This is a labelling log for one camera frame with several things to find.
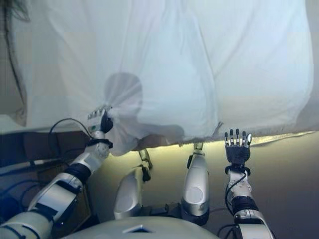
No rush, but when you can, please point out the silver robot leg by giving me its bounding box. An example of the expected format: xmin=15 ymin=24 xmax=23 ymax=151
xmin=113 ymin=148 xmax=154 ymax=220
xmin=180 ymin=141 xmax=210 ymax=226

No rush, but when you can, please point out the white bed sheet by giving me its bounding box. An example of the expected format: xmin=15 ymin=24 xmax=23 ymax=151
xmin=0 ymin=113 xmax=33 ymax=133

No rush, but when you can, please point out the silver robot left leg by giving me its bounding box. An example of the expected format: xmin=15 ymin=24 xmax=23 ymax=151
xmin=113 ymin=148 xmax=154 ymax=220

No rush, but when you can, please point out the silver robot right leg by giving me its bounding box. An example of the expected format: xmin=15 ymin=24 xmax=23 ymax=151
xmin=180 ymin=141 xmax=210 ymax=226

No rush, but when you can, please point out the white duvet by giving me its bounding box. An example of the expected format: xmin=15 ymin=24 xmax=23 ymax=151
xmin=9 ymin=0 xmax=315 ymax=157

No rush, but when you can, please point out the brown upholstered bed frame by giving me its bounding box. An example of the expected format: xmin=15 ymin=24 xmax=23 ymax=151
xmin=0 ymin=129 xmax=141 ymax=163

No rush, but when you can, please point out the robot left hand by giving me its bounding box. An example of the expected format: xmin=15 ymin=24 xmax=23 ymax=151
xmin=87 ymin=105 xmax=114 ymax=134

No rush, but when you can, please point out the silver robot torso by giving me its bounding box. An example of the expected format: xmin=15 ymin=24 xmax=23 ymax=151
xmin=64 ymin=216 xmax=240 ymax=239

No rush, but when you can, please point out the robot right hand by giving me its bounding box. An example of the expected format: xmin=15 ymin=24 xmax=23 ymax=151
xmin=223 ymin=127 xmax=253 ymax=166

